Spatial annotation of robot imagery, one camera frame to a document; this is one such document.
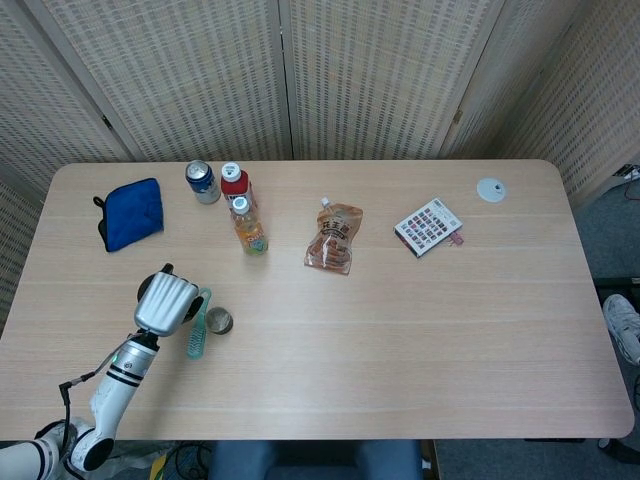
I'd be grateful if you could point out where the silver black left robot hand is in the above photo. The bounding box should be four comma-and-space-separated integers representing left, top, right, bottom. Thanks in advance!
132, 263, 204, 337

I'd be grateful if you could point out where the black kettle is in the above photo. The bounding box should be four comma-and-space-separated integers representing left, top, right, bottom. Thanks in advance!
138, 273, 204, 325

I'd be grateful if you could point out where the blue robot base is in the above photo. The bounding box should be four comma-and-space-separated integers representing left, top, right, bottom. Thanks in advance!
207, 439, 424, 480

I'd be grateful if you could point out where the teal plastic brush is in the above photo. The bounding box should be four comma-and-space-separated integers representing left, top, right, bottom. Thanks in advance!
186, 287, 213, 361

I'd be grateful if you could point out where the black cup with pale inside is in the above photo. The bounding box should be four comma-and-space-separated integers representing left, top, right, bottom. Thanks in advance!
204, 306, 235, 336

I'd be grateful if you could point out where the blue fabric pouch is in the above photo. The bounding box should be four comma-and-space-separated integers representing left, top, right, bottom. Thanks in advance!
92, 178, 165, 254

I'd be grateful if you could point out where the orange Qoo drink bottle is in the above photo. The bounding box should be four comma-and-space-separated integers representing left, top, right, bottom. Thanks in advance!
229, 197, 270, 259

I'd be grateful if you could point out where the blue white drink can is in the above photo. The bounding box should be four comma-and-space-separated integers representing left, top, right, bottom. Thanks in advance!
184, 159, 222, 205

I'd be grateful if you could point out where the red bottle with white cap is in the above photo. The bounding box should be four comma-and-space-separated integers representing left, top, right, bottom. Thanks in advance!
220, 161, 259, 211

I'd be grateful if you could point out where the orange spout food pouch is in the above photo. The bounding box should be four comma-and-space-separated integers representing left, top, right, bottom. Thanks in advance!
302, 196, 365, 276

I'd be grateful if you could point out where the woven folding screen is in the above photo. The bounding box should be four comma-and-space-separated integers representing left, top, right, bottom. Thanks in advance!
0, 0, 640, 341

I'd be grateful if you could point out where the box with colourful grid print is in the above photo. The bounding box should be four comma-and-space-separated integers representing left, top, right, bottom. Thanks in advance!
393, 197, 464, 259

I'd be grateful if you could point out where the white sneaker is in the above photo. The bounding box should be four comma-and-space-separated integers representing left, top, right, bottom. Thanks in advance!
602, 293, 640, 365

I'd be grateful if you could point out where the thin cable on left arm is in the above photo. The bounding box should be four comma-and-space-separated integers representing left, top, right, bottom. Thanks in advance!
58, 372, 112, 451

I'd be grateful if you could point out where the black floor cable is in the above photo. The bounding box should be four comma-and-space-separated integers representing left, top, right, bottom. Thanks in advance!
169, 442, 214, 480

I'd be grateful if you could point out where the white round cable cover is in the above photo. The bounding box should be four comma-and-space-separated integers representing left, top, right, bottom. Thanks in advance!
475, 177, 509, 204

